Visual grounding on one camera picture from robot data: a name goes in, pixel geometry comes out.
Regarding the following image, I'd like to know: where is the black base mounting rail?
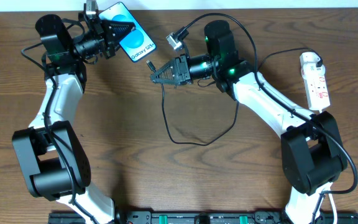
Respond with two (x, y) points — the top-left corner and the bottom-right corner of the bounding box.
(47, 211), (358, 224)

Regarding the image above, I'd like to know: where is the white power strip cord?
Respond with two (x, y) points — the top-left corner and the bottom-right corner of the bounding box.
(320, 107), (338, 224)

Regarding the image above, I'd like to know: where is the white USB charger plug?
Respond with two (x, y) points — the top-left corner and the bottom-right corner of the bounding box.
(300, 52), (323, 67)

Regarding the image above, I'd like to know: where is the blue Galaxy smartphone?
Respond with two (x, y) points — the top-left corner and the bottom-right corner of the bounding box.
(99, 2), (157, 63)

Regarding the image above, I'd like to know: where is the black USB charging cable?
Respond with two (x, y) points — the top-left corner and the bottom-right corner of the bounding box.
(145, 47), (324, 147)

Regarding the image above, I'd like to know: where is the white power strip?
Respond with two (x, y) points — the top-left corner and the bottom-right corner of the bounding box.
(301, 63), (331, 112)

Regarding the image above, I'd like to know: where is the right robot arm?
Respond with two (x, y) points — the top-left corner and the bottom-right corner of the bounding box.
(150, 15), (354, 223)

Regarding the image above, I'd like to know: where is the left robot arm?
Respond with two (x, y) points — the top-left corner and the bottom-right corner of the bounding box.
(12, 12), (135, 223)

